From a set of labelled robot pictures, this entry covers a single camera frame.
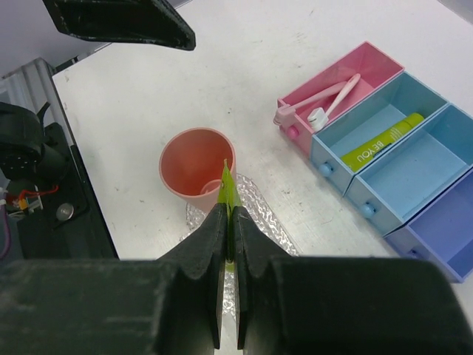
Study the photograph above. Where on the small green toothpaste tube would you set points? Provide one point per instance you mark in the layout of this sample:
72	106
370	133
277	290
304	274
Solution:
229	196

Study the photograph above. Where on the teal drawer bin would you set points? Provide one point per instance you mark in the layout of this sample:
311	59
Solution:
375	114

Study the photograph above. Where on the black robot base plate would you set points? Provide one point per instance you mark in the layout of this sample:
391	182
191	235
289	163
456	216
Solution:
59	213

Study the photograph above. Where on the dark blue drawer bin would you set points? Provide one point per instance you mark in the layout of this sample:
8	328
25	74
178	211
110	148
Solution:
442	232

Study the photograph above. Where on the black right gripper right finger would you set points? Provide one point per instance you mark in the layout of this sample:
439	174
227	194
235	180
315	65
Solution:
340	305

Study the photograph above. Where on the light blue drawer bin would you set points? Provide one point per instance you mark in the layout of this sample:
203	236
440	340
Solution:
399	184

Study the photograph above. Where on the orange plastic cup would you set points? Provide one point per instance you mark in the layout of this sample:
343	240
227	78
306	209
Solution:
191	165

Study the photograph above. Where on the large green toothpaste tube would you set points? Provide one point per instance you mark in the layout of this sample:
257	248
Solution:
365	153

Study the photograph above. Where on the pink toothbrush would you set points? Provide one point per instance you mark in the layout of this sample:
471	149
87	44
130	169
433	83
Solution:
287	109

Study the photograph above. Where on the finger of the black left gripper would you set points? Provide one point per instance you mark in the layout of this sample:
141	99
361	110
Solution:
139	21

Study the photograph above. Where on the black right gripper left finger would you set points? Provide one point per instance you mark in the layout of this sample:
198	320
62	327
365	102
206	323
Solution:
171	305

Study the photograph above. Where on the clear textured tray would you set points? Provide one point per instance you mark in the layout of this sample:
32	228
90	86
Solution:
267	221

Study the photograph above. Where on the pink drawer bin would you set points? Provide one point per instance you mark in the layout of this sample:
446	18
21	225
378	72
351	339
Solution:
376	68

